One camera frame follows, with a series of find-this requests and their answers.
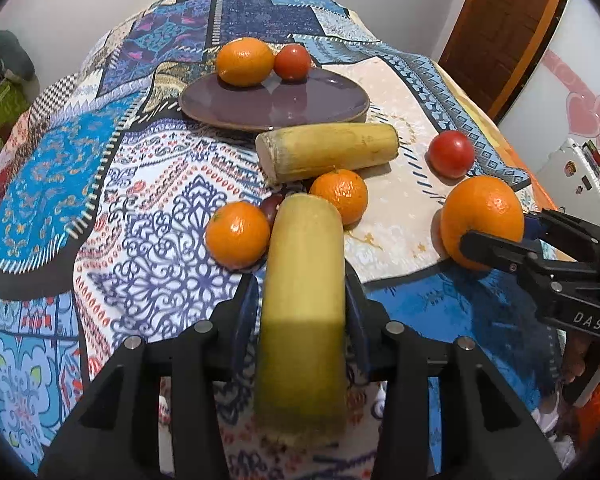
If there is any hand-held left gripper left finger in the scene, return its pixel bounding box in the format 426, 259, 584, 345
37, 274, 261, 480

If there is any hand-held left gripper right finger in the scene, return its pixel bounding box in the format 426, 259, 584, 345
344, 264, 565, 480

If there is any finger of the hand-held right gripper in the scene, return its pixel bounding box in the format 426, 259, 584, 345
524, 209, 600, 262
460, 229, 547, 282

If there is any large orange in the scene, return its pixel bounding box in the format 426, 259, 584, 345
439, 176, 525, 272

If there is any yellow peeled sugarcane piece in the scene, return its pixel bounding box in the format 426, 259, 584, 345
255, 123, 400, 185
254, 193, 350, 448

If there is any purple plate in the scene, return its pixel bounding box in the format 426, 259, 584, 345
178, 67, 371, 132

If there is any person's right hand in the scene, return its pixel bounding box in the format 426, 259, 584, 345
561, 336, 600, 387

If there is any white refrigerator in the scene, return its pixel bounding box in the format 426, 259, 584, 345
534, 137, 600, 216

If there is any small orange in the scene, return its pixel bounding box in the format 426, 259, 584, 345
205, 201, 271, 269
216, 37, 275, 87
309, 168, 369, 226

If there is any dark purple plum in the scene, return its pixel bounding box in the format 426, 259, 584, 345
258, 194, 284, 225

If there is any red tomato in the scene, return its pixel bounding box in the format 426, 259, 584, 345
273, 43, 312, 81
427, 130, 476, 179

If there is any patchwork printed blanket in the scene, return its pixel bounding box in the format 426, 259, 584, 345
0, 0, 566, 480

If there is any brown wooden door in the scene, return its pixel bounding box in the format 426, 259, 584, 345
437, 0, 574, 122

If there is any pink heart wall decoration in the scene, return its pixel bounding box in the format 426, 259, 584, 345
542, 49, 600, 143

